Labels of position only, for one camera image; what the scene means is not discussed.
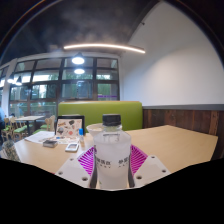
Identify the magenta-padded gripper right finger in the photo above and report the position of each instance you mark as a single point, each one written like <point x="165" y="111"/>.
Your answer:
<point x="138" y="160"/>

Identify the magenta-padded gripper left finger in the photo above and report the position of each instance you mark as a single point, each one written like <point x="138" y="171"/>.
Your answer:
<point x="86" y="161"/>

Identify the clear water bottle black cap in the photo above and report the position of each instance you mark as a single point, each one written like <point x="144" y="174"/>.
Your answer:
<point x="112" y="153"/>

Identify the small white flat device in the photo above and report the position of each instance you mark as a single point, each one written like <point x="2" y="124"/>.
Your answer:
<point x="72" y="147"/>

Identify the small blue-capped bottle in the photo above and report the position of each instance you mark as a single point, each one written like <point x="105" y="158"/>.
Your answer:
<point x="81" y="136"/>

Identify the sticker-covered black tablet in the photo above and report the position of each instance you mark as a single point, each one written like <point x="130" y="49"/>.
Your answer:
<point x="69" y="128"/>

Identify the green upholstered bench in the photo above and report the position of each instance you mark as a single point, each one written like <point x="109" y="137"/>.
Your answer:
<point x="96" y="111"/>

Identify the white paper sheets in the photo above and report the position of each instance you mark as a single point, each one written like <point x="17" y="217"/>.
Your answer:
<point x="38" y="136"/>

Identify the light wooden dining table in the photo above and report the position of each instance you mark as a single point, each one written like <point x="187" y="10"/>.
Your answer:
<point x="30" y="118"/>

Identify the group of green-seated wooden chairs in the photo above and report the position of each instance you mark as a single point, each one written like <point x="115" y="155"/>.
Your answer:
<point x="20" y="130"/>

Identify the black-and-white speckled mug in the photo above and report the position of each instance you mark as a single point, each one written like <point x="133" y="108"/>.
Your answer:
<point x="11" y="151"/>

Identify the person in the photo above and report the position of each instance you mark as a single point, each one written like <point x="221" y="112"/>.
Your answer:
<point x="1" y="120"/>

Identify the round pendant lamp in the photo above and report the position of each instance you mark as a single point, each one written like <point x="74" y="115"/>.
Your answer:
<point x="78" y="60"/>

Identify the black pendant lamp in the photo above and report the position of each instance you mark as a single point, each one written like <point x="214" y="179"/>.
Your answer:
<point x="10" y="79"/>
<point x="19" y="81"/>

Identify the long curved ceiling light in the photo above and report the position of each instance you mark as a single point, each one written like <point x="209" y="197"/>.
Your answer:
<point x="103" y="46"/>

